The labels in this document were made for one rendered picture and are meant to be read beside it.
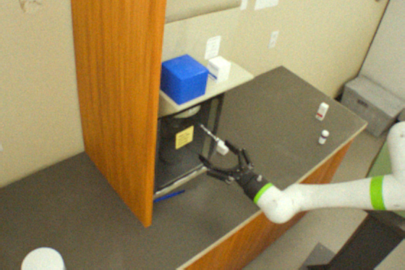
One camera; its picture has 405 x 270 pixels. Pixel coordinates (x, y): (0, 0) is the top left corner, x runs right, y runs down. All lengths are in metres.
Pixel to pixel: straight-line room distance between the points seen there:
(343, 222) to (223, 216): 1.60
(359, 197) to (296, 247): 1.45
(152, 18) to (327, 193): 0.84
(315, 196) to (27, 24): 1.16
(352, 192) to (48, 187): 1.17
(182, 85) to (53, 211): 0.78
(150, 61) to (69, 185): 0.82
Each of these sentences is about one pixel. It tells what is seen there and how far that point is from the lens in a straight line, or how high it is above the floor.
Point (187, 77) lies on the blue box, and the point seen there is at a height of 1.60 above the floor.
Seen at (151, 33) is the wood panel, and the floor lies 1.75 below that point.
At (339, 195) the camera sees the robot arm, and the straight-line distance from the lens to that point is 1.28.
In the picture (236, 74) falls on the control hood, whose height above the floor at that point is 1.51.
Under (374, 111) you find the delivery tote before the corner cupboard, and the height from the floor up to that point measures 0.25.
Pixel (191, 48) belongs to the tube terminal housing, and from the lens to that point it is 1.09.
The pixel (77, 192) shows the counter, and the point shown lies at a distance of 1.53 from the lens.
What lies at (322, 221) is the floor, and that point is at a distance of 2.86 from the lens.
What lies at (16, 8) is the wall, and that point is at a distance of 1.25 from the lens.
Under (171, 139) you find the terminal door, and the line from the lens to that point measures 1.26.
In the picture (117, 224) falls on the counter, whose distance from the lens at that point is 1.42.
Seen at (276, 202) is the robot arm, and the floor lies 1.19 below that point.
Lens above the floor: 2.14
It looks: 40 degrees down
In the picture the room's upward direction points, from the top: 9 degrees clockwise
